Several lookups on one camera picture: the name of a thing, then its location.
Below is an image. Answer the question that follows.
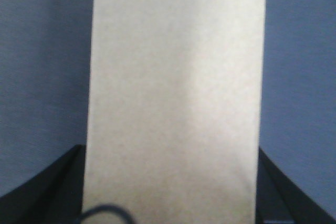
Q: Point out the brown cardboard package box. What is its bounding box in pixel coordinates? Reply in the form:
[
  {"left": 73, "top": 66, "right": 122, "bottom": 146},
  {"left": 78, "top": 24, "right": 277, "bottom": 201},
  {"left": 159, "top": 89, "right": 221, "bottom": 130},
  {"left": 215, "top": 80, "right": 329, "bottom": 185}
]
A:
[{"left": 83, "top": 0, "right": 265, "bottom": 223}]

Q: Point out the black cable loop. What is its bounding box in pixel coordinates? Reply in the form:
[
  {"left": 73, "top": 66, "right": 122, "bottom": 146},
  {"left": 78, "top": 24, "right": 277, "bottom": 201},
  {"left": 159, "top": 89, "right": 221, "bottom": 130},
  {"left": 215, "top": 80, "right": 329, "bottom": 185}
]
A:
[{"left": 75, "top": 203, "right": 135, "bottom": 224}]

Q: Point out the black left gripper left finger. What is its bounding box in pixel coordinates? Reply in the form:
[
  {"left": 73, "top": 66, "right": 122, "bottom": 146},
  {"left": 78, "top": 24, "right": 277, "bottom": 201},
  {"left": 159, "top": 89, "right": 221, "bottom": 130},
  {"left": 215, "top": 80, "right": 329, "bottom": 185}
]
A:
[{"left": 1, "top": 145, "right": 86, "bottom": 223}]

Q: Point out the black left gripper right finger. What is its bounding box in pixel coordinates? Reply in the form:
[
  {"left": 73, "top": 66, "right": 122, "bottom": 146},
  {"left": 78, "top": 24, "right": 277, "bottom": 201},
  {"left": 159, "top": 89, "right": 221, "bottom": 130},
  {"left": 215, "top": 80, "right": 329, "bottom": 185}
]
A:
[{"left": 255, "top": 148, "right": 335, "bottom": 224}]

